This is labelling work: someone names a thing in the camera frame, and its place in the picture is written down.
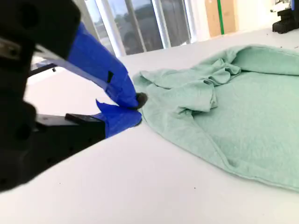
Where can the green t-shirt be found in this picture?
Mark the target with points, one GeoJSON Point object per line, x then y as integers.
{"type": "Point", "coordinates": [233, 116]}

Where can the window with white frames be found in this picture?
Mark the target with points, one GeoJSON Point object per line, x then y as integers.
{"type": "Point", "coordinates": [144, 23]}

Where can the green pole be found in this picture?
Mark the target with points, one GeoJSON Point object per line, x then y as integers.
{"type": "Point", "coordinates": [220, 16]}

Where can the brown cardboard box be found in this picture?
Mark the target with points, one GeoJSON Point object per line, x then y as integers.
{"type": "Point", "coordinates": [230, 16]}

